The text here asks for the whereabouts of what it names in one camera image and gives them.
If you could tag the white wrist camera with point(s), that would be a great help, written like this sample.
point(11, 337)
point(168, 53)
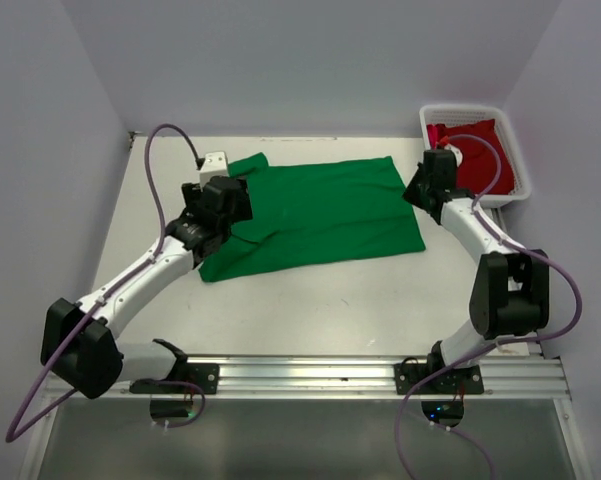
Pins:
point(214, 164)
point(458, 155)

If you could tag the aluminium mounting rail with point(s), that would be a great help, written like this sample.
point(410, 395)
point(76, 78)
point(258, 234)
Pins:
point(349, 378)

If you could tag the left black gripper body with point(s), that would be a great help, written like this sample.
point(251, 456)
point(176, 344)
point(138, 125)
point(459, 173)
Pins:
point(242, 212)

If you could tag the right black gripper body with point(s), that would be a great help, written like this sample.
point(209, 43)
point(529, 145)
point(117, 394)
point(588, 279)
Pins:
point(414, 193)

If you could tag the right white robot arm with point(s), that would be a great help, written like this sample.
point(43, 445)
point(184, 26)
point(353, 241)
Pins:
point(510, 293)

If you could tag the green t shirt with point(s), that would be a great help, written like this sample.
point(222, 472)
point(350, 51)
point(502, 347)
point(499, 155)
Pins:
point(316, 214)

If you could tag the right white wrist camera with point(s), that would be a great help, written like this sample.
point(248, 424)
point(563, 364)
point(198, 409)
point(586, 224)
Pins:
point(458, 155)

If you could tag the white plastic basket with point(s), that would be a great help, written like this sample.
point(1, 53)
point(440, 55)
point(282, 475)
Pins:
point(460, 114)

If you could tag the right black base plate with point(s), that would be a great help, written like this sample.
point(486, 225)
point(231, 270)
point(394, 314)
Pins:
point(466, 381)

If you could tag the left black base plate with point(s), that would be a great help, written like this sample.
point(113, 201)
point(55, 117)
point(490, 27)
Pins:
point(203, 375)

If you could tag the red t shirt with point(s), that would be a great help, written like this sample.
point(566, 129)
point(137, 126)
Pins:
point(478, 166)

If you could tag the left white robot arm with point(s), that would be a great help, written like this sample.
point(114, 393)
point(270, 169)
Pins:
point(81, 339)

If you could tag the side aluminium rail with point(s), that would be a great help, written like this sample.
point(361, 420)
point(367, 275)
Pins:
point(505, 225)

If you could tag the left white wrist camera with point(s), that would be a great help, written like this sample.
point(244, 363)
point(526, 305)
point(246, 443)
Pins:
point(214, 164)

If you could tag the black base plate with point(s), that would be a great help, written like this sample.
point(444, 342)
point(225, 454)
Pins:
point(203, 375)
point(466, 381)

